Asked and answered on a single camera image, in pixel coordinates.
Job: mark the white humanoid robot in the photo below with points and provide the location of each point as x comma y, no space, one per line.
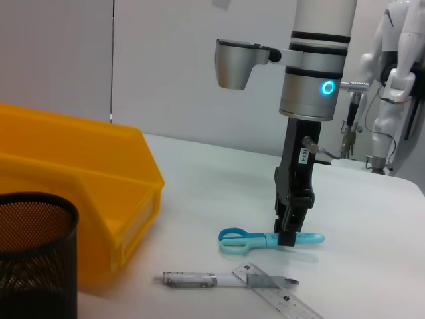
398,66

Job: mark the clear plastic ruler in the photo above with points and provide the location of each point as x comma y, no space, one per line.
282,295

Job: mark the blue scissors with sheath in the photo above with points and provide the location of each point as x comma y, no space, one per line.
239,247

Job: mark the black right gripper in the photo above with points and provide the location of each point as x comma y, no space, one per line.
299,166

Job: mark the yellow plastic bin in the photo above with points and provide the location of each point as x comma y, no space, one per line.
83,166

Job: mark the silver white pen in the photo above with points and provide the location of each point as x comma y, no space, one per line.
186,279

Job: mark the black mesh pen holder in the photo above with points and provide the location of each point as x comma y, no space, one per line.
36,259

